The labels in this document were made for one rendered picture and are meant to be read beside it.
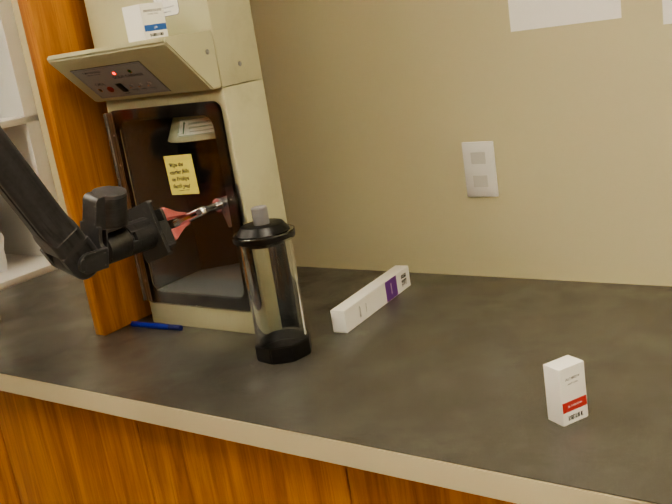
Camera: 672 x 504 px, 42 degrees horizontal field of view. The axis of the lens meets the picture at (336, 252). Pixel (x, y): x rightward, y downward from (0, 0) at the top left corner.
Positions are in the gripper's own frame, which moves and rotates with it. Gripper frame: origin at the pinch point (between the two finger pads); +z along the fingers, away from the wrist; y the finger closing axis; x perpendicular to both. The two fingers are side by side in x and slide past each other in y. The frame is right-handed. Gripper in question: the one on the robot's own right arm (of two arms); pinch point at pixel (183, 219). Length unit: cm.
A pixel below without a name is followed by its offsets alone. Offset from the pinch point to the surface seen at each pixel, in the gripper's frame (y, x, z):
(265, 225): -6.7, -20.4, -1.8
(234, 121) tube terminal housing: 12.6, -15.0, 6.8
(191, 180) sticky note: 6.3, -1.5, 4.3
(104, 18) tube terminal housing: 41.2, 4.6, 5.3
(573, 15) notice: 7, -64, 48
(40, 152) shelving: 38, 98, 47
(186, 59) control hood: 24.1, -18.5, -2.2
